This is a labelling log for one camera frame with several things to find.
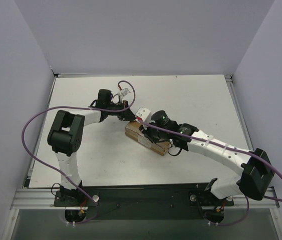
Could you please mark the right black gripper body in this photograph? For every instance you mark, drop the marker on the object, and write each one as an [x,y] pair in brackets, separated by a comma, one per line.
[150,132]

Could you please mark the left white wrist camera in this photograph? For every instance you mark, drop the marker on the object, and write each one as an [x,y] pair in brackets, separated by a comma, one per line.
[123,92]

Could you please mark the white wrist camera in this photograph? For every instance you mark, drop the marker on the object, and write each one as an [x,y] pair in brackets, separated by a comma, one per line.
[123,92]
[143,116]

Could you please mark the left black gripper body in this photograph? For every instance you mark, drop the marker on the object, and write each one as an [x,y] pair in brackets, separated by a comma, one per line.
[125,110]

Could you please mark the brown cardboard express box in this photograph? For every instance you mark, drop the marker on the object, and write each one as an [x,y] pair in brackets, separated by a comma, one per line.
[132,131]

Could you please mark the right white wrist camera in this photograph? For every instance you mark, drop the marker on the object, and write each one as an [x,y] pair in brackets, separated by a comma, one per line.
[143,116]

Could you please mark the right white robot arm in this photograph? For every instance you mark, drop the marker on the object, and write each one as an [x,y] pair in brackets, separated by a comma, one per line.
[252,175]

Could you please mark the aluminium frame rail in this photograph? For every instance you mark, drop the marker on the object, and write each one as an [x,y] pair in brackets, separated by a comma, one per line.
[42,199]

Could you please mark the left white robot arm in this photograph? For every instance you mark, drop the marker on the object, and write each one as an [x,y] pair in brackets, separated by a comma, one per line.
[66,135]

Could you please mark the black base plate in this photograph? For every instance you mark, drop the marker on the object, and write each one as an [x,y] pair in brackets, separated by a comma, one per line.
[183,201]

